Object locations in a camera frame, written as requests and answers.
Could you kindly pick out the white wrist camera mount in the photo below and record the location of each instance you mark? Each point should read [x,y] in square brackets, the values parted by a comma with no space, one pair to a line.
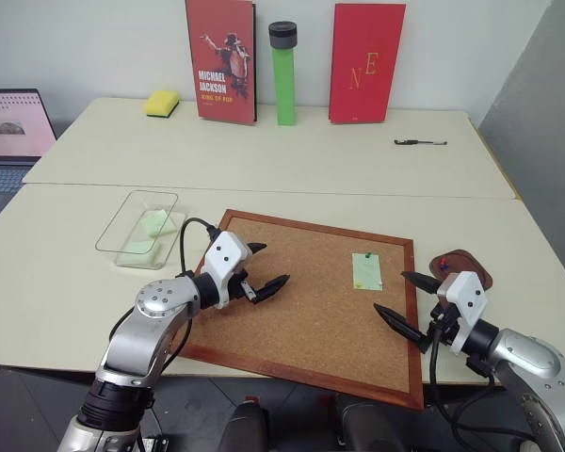
[223,259]
[468,301]

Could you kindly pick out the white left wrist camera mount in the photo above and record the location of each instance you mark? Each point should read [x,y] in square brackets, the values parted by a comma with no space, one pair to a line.
[223,259]

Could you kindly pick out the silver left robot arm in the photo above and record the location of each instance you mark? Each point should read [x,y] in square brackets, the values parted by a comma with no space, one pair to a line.
[136,329]

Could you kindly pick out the black pen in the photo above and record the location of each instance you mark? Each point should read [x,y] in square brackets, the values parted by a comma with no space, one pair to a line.
[419,142]

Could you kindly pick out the red Michael Jackson book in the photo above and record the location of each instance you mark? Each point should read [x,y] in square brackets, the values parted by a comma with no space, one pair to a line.
[223,61]

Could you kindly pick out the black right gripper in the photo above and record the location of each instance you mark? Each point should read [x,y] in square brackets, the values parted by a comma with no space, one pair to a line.
[445,325]

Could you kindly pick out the small brown dish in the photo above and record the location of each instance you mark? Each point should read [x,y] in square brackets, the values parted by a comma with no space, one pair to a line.
[471,263]

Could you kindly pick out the red book with gold letters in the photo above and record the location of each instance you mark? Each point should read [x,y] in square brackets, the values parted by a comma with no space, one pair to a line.
[365,61]

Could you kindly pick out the yellow and green sponge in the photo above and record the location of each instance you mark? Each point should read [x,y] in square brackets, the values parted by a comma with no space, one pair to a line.
[160,102]

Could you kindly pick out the wood framed cork board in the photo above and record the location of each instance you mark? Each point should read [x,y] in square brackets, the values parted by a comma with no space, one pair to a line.
[311,320]

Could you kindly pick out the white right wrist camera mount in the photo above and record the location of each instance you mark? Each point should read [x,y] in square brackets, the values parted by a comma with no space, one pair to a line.
[468,301]

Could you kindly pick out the clear plastic rectangular container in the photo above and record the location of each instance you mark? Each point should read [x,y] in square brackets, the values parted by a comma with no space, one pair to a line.
[122,226]

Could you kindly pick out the open laptop with pink screen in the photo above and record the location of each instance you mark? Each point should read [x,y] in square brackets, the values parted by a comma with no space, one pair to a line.
[9,141]

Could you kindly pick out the dark rounded shape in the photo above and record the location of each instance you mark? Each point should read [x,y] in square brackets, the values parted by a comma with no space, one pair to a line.
[249,426]
[367,424]

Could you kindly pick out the light green paper note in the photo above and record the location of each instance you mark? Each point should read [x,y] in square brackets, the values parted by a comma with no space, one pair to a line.
[366,273]

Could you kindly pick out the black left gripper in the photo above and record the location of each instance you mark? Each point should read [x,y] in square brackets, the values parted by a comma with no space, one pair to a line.
[237,287]

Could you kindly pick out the green bottle with black cap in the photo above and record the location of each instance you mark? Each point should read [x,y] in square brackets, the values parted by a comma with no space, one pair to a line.
[285,80]

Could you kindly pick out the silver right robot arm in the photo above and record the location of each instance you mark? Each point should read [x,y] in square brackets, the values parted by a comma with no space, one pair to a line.
[532,372]

